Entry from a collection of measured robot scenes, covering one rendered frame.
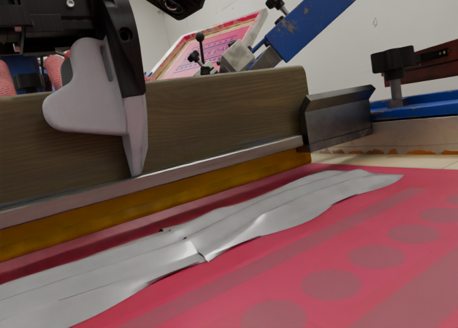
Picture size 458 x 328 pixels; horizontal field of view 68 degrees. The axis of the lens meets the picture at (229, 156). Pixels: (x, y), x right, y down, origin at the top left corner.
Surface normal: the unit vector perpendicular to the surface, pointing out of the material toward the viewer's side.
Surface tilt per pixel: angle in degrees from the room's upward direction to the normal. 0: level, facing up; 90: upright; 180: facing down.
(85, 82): 83
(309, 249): 0
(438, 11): 90
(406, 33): 90
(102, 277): 34
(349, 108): 90
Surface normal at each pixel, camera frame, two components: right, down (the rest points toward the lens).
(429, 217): -0.18, -0.98
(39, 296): 0.09, -0.80
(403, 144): -0.83, 0.22
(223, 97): 0.54, 0.01
